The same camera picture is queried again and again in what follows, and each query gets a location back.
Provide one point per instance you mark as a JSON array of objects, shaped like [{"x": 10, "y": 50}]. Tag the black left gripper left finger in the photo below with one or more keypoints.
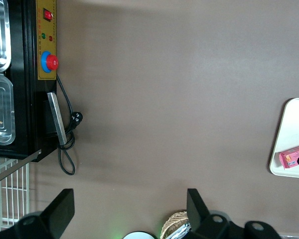
[{"x": 57, "y": 214}]

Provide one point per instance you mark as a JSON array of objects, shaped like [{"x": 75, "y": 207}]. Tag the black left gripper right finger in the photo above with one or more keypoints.
[{"x": 196, "y": 214}]

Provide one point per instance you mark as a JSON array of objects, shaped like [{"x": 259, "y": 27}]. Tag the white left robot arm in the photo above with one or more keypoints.
[{"x": 138, "y": 236}]

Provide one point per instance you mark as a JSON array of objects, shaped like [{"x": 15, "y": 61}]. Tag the beige plastic tray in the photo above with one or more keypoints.
[{"x": 294, "y": 119}]

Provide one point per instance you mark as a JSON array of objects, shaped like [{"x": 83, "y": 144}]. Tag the stacked aluminium foil trays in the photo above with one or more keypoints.
[{"x": 183, "y": 231}]

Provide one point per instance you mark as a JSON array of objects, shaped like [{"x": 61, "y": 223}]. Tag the light wicker basket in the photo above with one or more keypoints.
[{"x": 172, "y": 221}]

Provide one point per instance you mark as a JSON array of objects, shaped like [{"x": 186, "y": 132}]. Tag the flat metal strip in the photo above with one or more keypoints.
[{"x": 15, "y": 165}]

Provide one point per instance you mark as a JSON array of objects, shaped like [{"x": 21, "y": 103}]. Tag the pink snack pack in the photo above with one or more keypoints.
[{"x": 295, "y": 156}]

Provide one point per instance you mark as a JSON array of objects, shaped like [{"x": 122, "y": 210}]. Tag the black machine with yellow panel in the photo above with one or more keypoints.
[{"x": 21, "y": 99}]

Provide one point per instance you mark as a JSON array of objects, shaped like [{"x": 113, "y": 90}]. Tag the steel food container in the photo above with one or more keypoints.
[
  {"x": 0, "y": 104},
  {"x": 0, "y": 37}
]

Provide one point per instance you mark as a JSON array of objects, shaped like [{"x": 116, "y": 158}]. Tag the red emergency stop button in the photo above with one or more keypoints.
[{"x": 51, "y": 62}]

